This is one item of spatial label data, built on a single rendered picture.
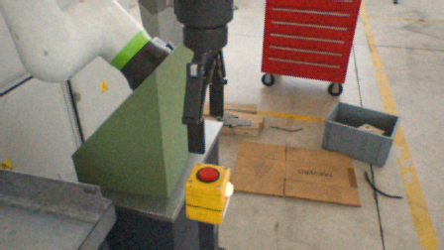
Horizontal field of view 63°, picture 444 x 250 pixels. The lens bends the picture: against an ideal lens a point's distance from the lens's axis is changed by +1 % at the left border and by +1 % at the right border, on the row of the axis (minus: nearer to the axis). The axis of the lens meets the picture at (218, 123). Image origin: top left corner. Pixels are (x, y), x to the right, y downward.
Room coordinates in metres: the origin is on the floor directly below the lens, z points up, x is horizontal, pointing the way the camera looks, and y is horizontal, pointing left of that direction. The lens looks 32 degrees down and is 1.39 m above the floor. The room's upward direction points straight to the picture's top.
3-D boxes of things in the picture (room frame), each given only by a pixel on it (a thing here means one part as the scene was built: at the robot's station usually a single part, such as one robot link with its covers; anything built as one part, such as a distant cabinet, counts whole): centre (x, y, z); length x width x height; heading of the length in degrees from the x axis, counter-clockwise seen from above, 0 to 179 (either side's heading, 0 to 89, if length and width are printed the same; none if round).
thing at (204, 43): (0.59, 0.02, 1.18); 0.08 x 0.07 x 0.09; 165
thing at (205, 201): (0.59, 0.02, 0.85); 0.08 x 0.08 x 0.10; 75
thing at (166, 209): (0.87, 0.21, 0.74); 0.45 x 0.34 x 0.02; 164
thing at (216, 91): (0.65, 0.00, 1.04); 0.03 x 0.01 x 0.07; 75
